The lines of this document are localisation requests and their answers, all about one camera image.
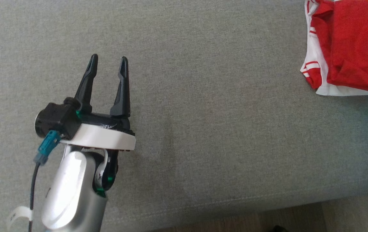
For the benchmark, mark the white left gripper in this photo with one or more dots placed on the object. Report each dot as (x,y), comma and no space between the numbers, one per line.
(100,137)

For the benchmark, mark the red Bulls 23 jersey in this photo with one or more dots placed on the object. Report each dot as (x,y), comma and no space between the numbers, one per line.
(357,48)

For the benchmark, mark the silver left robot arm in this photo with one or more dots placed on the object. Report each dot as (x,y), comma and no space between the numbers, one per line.
(68,193)

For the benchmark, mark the wide grey sofa seat cushion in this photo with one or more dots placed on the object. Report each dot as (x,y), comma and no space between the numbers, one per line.
(219,112)

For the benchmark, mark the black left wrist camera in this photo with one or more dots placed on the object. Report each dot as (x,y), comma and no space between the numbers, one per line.
(55,119)

